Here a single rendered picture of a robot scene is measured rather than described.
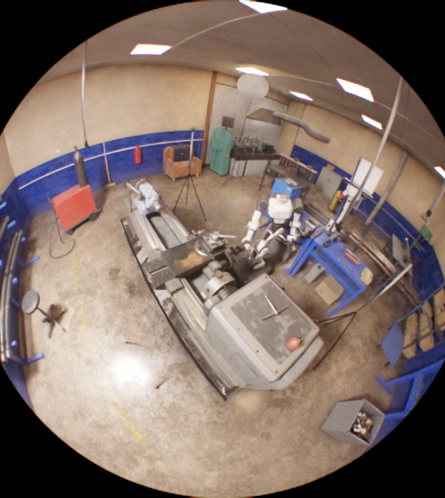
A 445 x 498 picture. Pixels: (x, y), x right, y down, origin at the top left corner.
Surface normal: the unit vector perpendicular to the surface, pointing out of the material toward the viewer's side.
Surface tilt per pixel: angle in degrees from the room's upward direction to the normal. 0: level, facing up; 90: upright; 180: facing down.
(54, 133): 90
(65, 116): 90
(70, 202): 90
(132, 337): 0
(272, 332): 0
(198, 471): 0
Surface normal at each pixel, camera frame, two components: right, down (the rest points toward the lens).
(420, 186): -0.79, 0.36
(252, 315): 0.15, -0.68
